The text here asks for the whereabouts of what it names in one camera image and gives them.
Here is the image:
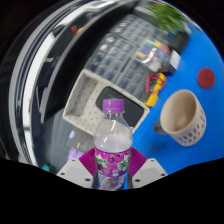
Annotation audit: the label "yellow multimeter with red leads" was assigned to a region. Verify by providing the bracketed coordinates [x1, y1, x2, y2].
[143, 71, 168, 108]

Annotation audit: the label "beige dotted mug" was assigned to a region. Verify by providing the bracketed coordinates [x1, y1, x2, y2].
[153, 88, 208, 148]

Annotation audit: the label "black wall shelf unit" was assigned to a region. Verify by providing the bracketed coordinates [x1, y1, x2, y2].
[8, 0, 141, 164]

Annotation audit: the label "white dotted storage bin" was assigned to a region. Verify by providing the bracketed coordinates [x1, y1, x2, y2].
[62, 69, 151, 136]

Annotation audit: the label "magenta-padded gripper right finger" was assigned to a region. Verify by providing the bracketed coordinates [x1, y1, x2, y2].
[126, 147, 168, 190]

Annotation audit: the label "black zip case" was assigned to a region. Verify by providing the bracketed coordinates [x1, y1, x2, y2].
[95, 85, 145, 129]

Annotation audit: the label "green potted plant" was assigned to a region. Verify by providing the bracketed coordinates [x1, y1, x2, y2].
[146, 2, 191, 34]

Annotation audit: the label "small dark labelled box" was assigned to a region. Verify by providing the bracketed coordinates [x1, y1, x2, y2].
[166, 49, 183, 75]

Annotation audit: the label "flat round red coaster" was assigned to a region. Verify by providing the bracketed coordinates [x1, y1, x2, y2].
[196, 67, 216, 90]

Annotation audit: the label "clear bottle with purple cap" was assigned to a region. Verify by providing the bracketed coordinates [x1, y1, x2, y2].
[92, 98, 134, 192]

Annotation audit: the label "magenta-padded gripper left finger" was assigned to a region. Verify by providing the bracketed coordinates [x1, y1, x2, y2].
[56, 148, 100, 190]

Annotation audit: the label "black bag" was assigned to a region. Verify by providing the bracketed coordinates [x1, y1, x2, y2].
[169, 29, 191, 54]

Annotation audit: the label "clear organizer box coloured contents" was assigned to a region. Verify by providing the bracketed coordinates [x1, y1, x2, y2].
[134, 38, 171, 73]

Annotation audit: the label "grey small-parts drawer cabinet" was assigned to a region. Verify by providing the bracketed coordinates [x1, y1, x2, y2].
[109, 13, 158, 48]
[114, 59, 151, 101]
[84, 33, 134, 81]

